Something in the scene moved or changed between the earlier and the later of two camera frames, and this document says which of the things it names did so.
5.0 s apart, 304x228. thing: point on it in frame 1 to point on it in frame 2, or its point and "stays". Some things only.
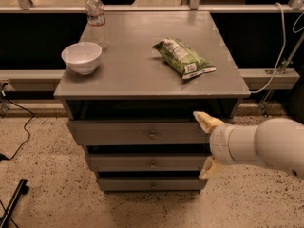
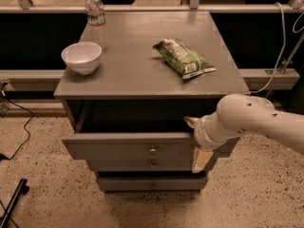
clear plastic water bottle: (97, 20) stays
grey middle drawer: (148, 162) stays
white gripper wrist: (220, 144) to (200, 134)
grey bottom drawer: (151, 183) stays
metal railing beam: (155, 9) stays
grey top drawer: (137, 132) to (131, 145)
